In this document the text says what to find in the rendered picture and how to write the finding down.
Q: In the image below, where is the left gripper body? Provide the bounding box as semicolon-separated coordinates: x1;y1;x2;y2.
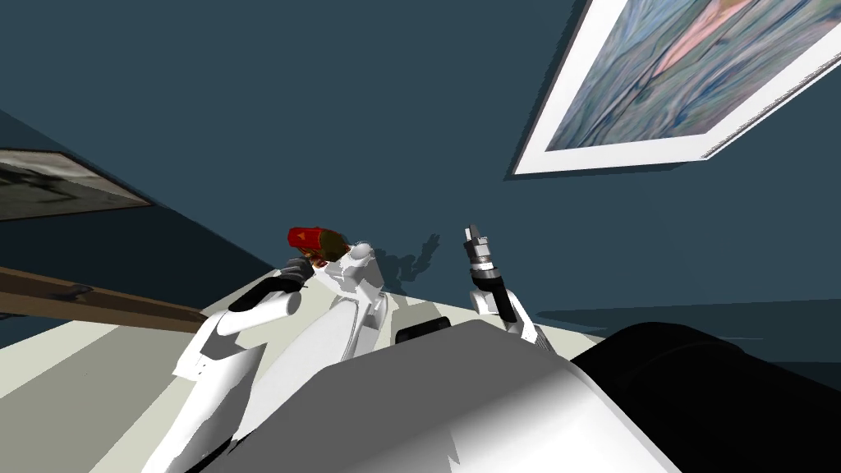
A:
280;255;319;292

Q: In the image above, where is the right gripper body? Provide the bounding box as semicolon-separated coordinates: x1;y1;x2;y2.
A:
464;235;494;264

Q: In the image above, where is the red cylindrical can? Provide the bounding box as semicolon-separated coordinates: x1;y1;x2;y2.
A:
287;226;351;264

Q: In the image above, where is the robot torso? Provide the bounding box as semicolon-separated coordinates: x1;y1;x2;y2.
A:
202;315;686;473

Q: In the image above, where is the dark-framed grey picture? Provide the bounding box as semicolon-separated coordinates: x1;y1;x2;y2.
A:
0;149;156;223

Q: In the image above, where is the white-framed blue painting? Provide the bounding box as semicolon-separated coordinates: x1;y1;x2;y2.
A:
512;0;841;177

